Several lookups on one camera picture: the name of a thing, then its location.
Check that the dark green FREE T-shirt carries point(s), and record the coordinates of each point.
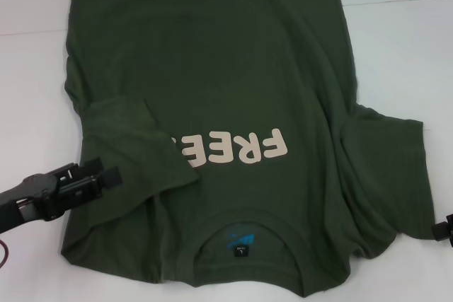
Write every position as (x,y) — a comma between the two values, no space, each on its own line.
(212,68)

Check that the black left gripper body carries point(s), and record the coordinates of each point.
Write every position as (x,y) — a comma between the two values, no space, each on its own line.
(35,192)

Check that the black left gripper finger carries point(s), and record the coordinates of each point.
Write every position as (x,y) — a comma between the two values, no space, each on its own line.
(92,167)
(112,178)

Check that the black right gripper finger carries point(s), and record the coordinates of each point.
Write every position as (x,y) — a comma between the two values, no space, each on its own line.
(449,219)
(440,230)

